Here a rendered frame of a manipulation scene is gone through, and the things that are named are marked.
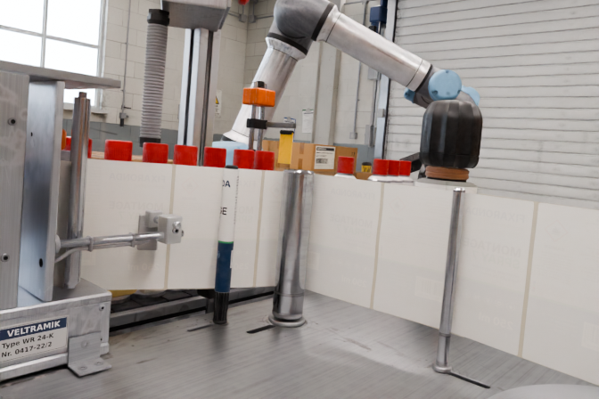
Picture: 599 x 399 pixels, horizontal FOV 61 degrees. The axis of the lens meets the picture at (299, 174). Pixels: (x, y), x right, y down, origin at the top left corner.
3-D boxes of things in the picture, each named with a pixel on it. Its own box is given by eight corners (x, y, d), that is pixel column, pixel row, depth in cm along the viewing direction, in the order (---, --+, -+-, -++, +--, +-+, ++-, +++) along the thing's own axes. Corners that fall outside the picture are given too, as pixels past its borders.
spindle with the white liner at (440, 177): (449, 324, 67) (471, 96, 65) (390, 305, 72) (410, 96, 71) (476, 311, 73) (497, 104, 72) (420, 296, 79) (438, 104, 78)
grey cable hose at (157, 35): (145, 148, 76) (155, 6, 75) (133, 146, 78) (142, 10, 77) (165, 149, 79) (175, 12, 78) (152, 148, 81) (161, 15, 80)
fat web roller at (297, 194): (287, 330, 59) (300, 171, 58) (260, 319, 62) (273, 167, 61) (312, 322, 63) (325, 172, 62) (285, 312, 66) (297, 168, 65)
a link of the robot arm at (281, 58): (196, 182, 128) (285, -20, 125) (207, 177, 143) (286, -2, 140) (240, 201, 128) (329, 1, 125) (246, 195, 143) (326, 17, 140)
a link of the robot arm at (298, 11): (287, -35, 114) (475, 71, 115) (288, -19, 125) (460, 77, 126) (262, 11, 115) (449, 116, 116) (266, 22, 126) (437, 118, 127)
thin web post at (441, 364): (446, 375, 51) (464, 189, 50) (428, 369, 52) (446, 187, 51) (454, 370, 52) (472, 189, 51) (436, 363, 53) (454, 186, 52)
